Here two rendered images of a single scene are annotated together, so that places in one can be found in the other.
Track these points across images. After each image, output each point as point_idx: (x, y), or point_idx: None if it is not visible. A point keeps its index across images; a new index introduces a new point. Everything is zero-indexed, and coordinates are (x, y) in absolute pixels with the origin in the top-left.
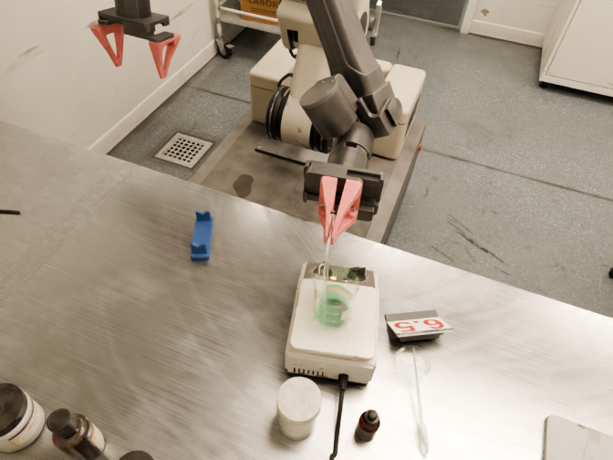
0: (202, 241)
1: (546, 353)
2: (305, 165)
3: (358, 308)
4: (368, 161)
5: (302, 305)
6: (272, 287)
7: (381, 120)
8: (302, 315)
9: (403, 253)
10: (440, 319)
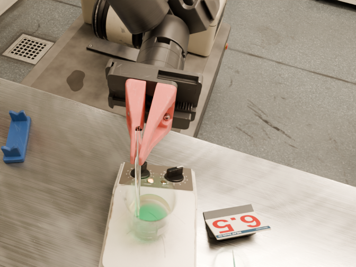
0: (17, 142)
1: (354, 242)
2: (106, 65)
3: (176, 216)
4: (184, 59)
5: (116, 216)
6: (89, 188)
7: (197, 13)
8: (116, 228)
9: (219, 147)
10: (256, 215)
